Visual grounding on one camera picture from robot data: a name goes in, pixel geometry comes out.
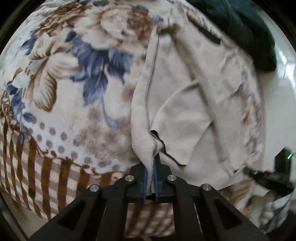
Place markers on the dark teal plush robe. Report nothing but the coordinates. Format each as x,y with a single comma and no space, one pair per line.
240,21

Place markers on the floral fleece blanket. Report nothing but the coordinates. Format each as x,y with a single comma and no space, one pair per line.
68,76

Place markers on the beige small garment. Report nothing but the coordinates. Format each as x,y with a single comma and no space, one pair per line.
198,106

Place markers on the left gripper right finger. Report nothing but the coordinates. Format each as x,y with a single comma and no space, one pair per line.
161,189

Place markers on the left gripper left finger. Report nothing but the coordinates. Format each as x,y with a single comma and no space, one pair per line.
138,191

